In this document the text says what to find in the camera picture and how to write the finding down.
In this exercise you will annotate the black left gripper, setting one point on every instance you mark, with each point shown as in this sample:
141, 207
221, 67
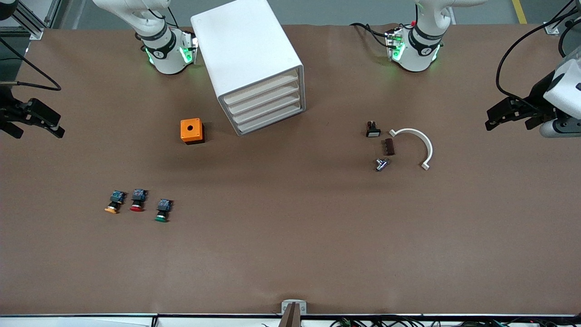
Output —
539, 94

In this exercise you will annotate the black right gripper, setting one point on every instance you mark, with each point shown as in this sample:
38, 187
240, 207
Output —
5, 111

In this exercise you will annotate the yellow push button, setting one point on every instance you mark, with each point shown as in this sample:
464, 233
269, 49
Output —
117, 196

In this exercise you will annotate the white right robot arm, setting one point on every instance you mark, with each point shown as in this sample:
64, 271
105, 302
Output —
165, 54

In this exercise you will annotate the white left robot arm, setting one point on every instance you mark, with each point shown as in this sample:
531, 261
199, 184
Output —
415, 52

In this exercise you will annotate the red push button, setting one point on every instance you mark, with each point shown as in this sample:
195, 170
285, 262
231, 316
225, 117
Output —
138, 196

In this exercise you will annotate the green push button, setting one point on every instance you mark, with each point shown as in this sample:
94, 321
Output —
164, 206

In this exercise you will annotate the white semicircular clamp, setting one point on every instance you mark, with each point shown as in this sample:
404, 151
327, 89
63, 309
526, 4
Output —
411, 131

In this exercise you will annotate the dark brown plastic block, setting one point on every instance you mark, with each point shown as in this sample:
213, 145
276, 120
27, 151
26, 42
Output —
389, 147

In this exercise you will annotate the chrome metal fitting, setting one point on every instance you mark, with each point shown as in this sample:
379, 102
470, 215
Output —
381, 164

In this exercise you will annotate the aluminium frame profile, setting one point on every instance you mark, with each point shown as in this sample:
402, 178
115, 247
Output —
553, 28
36, 32

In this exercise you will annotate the black switch with white cap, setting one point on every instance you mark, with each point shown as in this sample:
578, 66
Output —
373, 132

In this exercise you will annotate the orange button enclosure box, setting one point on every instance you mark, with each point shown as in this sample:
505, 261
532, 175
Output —
185, 132

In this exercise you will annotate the grey table edge bracket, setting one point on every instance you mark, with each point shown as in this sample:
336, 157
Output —
286, 309

